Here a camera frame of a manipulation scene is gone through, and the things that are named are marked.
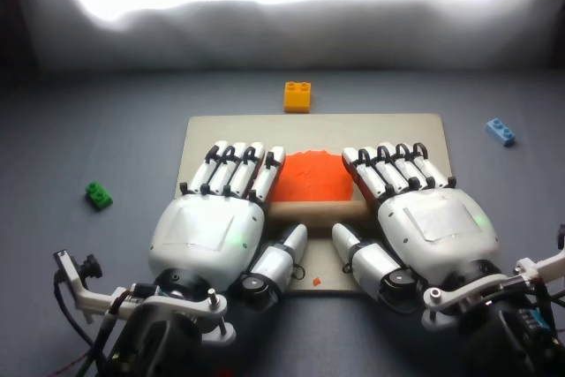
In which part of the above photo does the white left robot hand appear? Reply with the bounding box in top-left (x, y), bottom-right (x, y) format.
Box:
top-left (147, 139), bottom-right (309, 313)

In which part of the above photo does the orange toy brick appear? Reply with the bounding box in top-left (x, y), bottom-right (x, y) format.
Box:
top-left (282, 80), bottom-right (313, 114)

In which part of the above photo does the white fabric backdrop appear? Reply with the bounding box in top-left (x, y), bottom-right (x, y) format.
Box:
top-left (0, 0), bottom-right (565, 72)

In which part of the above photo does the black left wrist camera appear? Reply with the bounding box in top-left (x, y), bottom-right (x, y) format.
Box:
top-left (74, 253), bottom-right (105, 283)

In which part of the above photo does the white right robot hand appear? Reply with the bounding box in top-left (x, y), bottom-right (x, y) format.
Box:
top-left (330, 141), bottom-right (502, 315)

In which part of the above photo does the wooden rolling pin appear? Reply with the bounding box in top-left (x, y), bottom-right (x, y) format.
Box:
top-left (267, 200), bottom-right (376, 229)

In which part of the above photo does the grey table cloth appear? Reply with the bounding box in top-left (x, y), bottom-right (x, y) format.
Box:
top-left (0, 68), bottom-right (565, 377)

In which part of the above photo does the light blue toy brick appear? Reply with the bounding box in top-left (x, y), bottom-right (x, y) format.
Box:
top-left (485, 117), bottom-right (516, 147)

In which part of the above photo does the flat orange play dough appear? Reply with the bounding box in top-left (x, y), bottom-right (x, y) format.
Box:
top-left (267, 149), bottom-right (354, 204)

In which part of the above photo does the light wooden board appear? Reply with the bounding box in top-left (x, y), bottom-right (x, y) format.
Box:
top-left (175, 112), bottom-right (456, 297)

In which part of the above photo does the green toy brick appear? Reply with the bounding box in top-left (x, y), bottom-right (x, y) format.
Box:
top-left (85, 181), bottom-right (114, 212)

